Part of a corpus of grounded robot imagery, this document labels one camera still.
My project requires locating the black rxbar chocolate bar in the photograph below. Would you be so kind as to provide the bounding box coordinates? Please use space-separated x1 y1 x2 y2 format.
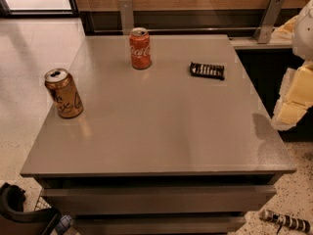
189 62 225 80

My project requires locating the orange coca-cola can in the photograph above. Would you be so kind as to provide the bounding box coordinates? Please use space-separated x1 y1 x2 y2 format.
129 27 152 70

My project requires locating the grey drawer cabinet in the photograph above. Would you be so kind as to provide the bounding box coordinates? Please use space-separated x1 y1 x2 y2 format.
22 35 295 235

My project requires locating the gold soda can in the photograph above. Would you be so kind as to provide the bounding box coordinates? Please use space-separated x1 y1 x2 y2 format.
44 69 83 118

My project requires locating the blue round floor object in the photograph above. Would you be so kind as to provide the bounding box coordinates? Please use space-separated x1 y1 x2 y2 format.
55 215 72 235

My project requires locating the striped cylindrical floor object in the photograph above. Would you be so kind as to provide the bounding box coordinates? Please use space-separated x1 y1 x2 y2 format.
259 210 313 234

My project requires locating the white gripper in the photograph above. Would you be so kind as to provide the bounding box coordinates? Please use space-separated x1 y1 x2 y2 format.
271 0 313 130

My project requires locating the black chair base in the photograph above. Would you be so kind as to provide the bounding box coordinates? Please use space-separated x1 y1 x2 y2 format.
0 182 61 235

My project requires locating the left metal wall bracket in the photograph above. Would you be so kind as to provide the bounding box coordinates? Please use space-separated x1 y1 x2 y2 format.
118 0 134 35

